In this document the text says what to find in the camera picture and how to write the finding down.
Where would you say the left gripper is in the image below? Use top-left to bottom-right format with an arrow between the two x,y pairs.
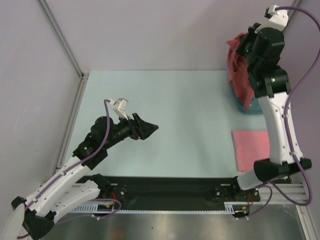
103,111 -> 158,150

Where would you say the salmon t shirt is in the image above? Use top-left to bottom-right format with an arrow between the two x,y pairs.
226,32 -> 254,110

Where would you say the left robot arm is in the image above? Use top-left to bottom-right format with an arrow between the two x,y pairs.
11,113 -> 159,240

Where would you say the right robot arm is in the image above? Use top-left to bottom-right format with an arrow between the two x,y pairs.
230,23 -> 312,201

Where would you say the teal plastic bin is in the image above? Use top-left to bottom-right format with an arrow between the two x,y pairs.
230,85 -> 263,115

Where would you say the folded pink t shirt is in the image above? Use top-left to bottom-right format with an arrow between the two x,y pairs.
232,130 -> 270,172

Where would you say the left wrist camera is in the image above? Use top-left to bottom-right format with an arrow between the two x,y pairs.
109,98 -> 130,120

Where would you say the right aluminium post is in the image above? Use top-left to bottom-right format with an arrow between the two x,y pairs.
284,0 -> 303,30

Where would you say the aluminium post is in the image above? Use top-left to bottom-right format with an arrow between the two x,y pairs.
36,0 -> 84,79
284,0 -> 303,30

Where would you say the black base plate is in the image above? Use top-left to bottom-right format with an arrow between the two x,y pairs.
100,176 -> 267,206

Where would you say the white cable duct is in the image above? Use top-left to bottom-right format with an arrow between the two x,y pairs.
70,201 -> 249,215

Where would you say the left aluminium post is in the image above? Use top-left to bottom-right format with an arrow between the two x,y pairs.
36,0 -> 84,79

